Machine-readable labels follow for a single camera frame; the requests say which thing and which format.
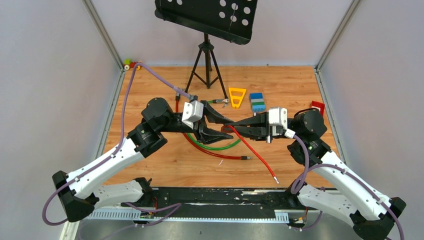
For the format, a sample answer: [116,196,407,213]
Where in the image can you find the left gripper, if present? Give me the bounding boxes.
[159,100,235,146]

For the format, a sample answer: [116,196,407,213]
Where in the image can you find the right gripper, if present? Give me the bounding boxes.
[222,110,301,143]

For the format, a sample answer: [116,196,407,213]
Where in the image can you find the red padlock with thin cable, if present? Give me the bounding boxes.
[221,125,280,185]

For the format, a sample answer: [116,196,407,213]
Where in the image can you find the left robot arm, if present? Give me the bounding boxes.
[52,97,232,223]

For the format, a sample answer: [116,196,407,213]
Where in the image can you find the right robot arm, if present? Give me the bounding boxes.
[221,107,406,240]

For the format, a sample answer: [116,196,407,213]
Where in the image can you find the blue green stacked blocks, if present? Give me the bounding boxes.
[249,92,266,113]

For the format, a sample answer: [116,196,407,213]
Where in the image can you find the yellow triangular plastic piece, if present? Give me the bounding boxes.
[228,87,247,109]

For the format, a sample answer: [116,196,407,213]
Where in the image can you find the red window block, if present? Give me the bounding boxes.
[309,100,326,116]

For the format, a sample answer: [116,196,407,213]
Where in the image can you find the toy car red green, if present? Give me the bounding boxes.
[123,58,142,71]

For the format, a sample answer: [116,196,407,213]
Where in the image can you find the black music stand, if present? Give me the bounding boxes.
[154,0,258,102]

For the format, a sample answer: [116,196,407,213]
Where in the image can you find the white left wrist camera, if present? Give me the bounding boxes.
[181,100,204,130]

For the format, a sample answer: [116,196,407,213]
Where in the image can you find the green cable lock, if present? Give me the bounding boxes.
[185,98,241,151]

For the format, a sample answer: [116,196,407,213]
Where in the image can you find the thick red cable lock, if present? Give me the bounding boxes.
[174,87,253,161]

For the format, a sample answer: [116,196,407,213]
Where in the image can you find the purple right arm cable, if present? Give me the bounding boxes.
[287,130,406,240]

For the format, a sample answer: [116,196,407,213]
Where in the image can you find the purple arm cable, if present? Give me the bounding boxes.
[42,62,198,229]
[287,130,406,240]

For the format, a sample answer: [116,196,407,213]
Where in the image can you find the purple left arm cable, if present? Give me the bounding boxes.
[42,62,198,229]

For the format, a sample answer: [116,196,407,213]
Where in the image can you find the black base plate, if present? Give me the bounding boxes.
[132,187,306,219]

